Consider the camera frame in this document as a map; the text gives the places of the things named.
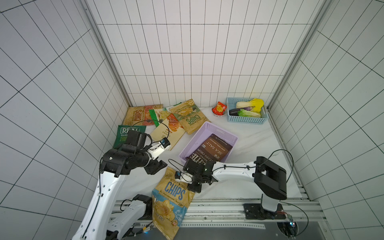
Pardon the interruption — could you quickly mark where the brown Kettle sea salt bag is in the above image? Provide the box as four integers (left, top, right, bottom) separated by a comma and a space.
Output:
186, 134, 233, 165

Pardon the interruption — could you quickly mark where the blue kettle chips bag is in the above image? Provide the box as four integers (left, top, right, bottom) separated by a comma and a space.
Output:
152, 167, 195, 240

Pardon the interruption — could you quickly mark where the beige cassava chips bag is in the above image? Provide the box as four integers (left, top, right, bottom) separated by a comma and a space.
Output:
150, 119, 186, 151

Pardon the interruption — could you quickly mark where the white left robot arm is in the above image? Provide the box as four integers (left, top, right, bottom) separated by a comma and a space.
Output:
73, 130, 171, 240

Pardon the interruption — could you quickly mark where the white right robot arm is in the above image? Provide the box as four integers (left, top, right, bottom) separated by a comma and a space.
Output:
175, 157, 287, 220

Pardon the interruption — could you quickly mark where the green Real chips bag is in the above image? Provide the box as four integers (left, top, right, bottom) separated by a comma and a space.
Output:
113, 125, 146, 148

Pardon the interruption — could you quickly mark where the purple plastic basket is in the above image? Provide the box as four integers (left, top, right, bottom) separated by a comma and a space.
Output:
179, 122, 238, 164

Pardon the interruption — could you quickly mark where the red kettle chips bag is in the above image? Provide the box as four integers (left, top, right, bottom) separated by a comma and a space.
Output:
123, 104, 163, 126

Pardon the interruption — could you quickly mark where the green white chips bag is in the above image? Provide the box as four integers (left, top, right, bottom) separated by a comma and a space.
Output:
149, 105, 179, 127

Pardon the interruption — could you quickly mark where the green kettle chips bag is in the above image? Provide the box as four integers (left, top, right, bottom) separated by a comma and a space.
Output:
170, 99, 210, 135

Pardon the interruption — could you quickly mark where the red snack cup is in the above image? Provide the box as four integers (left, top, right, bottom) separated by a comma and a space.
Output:
212, 102, 228, 117

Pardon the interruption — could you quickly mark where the purple toy eggplant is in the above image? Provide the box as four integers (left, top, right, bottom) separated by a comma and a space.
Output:
229, 107, 253, 116

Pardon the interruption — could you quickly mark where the green toy lettuce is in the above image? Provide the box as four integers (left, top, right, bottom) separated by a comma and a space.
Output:
238, 109, 262, 118

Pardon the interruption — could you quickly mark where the yellow toy cabbage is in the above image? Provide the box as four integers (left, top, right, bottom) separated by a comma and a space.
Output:
236, 99, 264, 113

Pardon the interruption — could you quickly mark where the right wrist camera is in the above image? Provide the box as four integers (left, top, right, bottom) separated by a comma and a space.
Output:
175, 171, 193, 184

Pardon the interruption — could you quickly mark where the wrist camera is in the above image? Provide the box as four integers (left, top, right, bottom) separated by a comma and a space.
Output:
175, 171, 193, 184
148, 138, 171, 160

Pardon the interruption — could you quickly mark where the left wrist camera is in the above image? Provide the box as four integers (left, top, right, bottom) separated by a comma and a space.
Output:
148, 138, 171, 160

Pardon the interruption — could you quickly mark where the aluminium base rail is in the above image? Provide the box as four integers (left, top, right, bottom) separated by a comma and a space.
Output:
85, 199, 328, 230

